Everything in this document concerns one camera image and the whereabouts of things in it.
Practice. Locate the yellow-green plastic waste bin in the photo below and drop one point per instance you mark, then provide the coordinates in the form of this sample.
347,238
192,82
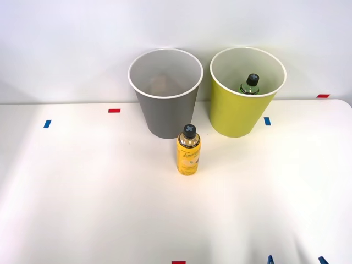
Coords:
233,112

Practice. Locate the grey plastic waste bin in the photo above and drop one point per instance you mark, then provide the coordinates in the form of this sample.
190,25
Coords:
167,115

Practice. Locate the yellow label plastic bottle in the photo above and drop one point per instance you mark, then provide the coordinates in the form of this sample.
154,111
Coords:
188,156

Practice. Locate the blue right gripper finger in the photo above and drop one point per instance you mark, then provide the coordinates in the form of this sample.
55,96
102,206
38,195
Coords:
324,260
271,260

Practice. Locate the green label plastic bottle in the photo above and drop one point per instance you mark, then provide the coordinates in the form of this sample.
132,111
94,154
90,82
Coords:
250,87

